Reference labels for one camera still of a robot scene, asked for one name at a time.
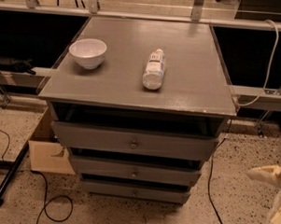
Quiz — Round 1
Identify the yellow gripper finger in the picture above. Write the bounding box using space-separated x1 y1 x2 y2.
246 164 281 188

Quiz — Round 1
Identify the grey bottom drawer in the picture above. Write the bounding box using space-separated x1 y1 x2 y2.
81 180 190 204

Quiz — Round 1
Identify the grey drawer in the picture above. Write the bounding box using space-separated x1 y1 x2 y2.
70 156 201 186
81 180 190 204
51 121 218 161

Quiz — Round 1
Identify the grey middle drawer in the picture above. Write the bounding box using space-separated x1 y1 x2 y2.
70 156 201 186

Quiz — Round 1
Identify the grey drawer cabinet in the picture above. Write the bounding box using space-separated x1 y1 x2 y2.
39 17 236 192

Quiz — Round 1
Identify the grey top drawer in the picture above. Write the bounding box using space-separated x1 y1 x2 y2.
51 121 218 161

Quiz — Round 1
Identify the clear plastic water bottle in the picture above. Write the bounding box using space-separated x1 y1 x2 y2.
142 49 166 91

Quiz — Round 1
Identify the white bowl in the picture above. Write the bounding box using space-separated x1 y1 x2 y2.
69 38 107 70

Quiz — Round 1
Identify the cardboard box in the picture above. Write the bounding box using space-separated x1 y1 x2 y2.
28 109 75 175

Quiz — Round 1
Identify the black metal bar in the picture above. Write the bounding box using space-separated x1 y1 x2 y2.
0 143 29 206

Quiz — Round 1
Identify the black floor cable right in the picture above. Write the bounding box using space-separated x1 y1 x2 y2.
204 118 236 224

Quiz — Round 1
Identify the black floor cable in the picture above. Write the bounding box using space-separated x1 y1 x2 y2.
29 170 76 224
204 118 236 224

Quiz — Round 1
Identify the white cable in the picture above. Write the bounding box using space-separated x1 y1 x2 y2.
232 17 281 109

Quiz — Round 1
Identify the black floor cable left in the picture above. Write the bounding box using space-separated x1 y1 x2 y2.
29 170 76 224

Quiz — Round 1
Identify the black bag on rail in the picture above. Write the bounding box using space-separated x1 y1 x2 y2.
0 56 35 75

